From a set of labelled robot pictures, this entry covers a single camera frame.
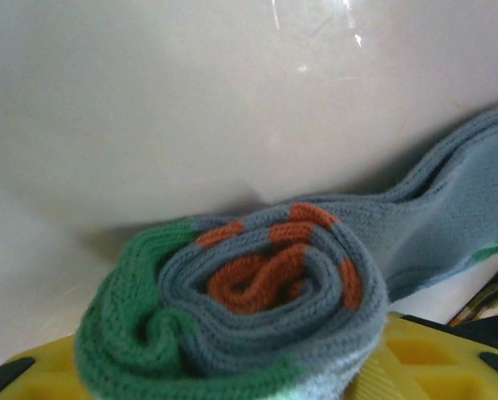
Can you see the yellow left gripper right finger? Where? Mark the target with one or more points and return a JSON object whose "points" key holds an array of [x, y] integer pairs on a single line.
{"points": [[432, 366]]}

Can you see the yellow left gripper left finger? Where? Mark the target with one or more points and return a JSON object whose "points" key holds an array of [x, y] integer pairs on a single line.
{"points": [[36, 383]]}

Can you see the olive brown orange sock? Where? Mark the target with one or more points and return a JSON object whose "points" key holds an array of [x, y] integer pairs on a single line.
{"points": [[494, 300]]}

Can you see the blue orange green striped sock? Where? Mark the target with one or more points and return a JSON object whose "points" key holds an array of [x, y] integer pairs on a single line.
{"points": [[253, 312]]}

